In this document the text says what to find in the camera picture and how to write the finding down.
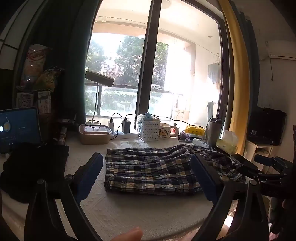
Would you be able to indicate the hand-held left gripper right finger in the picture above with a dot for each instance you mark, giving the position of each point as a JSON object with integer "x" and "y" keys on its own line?
{"x": 203, "y": 176}

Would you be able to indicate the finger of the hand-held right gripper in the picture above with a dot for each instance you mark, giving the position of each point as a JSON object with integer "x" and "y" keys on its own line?
{"x": 245, "y": 162}
{"x": 263, "y": 159}

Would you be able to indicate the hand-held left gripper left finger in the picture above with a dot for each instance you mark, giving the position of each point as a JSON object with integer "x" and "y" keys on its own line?
{"x": 92, "y": 176}

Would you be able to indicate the plaid shirt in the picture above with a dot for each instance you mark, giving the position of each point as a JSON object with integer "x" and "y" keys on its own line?
{"x": 150, "y": 171}

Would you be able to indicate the person's right hand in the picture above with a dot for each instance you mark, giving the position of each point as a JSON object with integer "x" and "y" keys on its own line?
{"x": 288, "y": 206}

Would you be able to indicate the person's left hand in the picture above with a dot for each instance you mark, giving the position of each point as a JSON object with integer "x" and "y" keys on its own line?
{"x": 129, "y": 235}

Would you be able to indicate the white side table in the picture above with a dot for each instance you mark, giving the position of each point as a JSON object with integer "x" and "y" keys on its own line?
{"x": 251, "y": 150}

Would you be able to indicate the yellow tissue pack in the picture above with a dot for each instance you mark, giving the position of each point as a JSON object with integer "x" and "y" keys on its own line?
{"x": 227, "y": 143}

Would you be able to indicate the black box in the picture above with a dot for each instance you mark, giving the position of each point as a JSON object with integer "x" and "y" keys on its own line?
{"x": 266, "y": 127}

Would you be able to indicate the white lotion tube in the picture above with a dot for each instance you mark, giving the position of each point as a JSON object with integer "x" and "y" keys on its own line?
{"x": 201, "y": 142}

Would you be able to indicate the beige lidded food container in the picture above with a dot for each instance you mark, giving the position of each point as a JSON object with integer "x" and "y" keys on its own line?
{"x": 94, "y": 136}

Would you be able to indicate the steel tumbler with black lid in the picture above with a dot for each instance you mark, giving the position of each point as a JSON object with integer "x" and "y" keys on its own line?
{"x": 213, "y": 132}

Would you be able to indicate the yellow plastic bag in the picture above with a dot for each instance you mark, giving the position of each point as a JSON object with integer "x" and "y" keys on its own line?
{"x": 195, "y": 130}

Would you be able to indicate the white charger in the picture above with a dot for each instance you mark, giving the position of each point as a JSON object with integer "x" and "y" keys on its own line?
{"x": 111, "y": 126}

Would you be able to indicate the white power strip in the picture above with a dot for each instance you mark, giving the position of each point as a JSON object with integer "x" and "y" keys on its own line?
{"x": 129, "y": 135}

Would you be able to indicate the white textured table cloth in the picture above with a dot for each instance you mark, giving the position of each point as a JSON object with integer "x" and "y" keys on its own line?
{"x": 138, "y": 208}

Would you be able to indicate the white bear print mug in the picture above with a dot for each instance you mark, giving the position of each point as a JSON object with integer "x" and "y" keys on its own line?
{"x": 164, "y": 132}

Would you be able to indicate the black charger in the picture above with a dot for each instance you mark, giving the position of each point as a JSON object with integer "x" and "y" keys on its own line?
{"x": 126, "y": 127}

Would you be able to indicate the dark grey upright object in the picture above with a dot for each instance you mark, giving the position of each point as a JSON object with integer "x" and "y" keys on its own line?
{"x": 210, "y": 111}

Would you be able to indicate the black cloth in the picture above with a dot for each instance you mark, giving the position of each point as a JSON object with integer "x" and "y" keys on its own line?
{"x": 30, "y": 166}

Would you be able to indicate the white perforated basket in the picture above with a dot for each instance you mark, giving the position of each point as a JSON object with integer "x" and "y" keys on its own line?
{"x": 150, "y": 131}

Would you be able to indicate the blue small bottle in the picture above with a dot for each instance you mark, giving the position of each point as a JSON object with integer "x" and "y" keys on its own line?
{"x": 147, "y": 116}

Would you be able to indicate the tall printed white box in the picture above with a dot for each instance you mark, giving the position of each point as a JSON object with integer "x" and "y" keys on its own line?
{"x": 44, "y": 102}

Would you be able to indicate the yellow curtain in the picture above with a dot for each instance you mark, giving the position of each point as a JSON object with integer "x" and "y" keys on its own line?
{"x": 235, "y": 69}

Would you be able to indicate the hanging dark garment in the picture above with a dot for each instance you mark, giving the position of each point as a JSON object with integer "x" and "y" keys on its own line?
{"x": 215, "y": 73}

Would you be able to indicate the white desk lamp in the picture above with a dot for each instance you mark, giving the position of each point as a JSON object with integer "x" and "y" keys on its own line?
{"x": 99, "y": 78}

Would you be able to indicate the small printed white box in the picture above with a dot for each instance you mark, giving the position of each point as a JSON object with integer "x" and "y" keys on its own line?
{"x": 24, "y": 100}

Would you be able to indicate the yellow green snack bag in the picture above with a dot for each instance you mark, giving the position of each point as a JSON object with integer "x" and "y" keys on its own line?
{"x": 49, "y": 80}

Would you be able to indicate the white air conditioner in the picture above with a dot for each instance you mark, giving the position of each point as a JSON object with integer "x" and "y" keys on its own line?
{"x": 282, "y": 52}

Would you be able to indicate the dark teal curtain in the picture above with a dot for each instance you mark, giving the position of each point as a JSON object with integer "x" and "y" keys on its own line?
{"x": 62, "y": 46}

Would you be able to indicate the dark window frame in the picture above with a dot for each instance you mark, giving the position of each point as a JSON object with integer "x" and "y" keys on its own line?
{"x": 148, "y": 69}

